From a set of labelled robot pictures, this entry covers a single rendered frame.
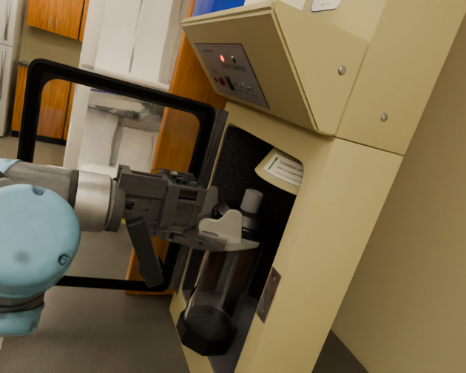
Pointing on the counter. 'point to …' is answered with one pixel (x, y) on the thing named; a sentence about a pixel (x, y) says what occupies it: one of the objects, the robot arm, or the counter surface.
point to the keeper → (268, 294)
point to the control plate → (208, 53)
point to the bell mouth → (281, 170)
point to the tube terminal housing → (340, 175)
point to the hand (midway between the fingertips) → (238, 232)
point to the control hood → (287, 59)
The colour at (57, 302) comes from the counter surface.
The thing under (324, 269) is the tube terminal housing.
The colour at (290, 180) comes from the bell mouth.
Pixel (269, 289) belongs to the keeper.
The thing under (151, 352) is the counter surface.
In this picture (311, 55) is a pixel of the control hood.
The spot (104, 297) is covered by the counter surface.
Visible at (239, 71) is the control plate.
